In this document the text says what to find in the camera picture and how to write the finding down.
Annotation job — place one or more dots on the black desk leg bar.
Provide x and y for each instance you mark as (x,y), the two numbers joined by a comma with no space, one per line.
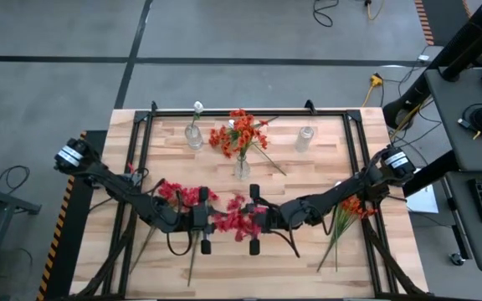
(433,171)

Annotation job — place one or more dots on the black base plate hazard stripe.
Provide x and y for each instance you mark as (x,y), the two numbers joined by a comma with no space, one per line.
(78,234)

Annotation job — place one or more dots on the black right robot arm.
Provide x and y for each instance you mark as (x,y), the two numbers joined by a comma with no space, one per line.
(333,196)

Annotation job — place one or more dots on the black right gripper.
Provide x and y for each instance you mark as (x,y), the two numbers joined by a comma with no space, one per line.
(272,217)

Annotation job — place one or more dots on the clear faceted glass vase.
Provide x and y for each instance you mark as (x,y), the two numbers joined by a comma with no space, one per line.
(242,171)

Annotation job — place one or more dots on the black metal table frame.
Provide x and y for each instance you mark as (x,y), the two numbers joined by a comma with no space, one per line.
(216,112)

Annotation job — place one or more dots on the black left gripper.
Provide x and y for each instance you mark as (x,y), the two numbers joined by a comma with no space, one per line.
(201,217)

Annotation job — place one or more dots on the clear diamond-pattern glass vase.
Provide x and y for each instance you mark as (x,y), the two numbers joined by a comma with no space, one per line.
(304,140)

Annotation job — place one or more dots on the black caster wheel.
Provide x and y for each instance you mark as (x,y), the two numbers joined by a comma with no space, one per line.
(457,259)

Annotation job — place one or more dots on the orange black hazard strip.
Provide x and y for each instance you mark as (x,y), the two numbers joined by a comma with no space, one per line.
(424,23)

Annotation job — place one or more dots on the black frame bracket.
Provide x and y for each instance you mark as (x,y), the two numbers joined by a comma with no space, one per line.
(154,107)
(310,106)

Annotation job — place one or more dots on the grey desk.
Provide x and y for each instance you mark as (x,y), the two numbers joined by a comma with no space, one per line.
(454,125)
(467,242)

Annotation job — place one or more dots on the white power adapter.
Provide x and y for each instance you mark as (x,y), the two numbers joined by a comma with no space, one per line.
(424,58)

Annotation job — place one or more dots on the black tower fan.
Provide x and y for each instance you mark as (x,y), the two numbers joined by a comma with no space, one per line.
(467,31)

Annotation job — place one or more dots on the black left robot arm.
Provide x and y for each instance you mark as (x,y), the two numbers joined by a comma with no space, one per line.
(115,184)

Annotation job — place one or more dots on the white paper sheet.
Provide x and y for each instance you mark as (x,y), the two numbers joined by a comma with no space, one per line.
(423,200)

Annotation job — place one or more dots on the clear glass bottle vase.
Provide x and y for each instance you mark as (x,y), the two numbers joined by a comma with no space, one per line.
(193,140)

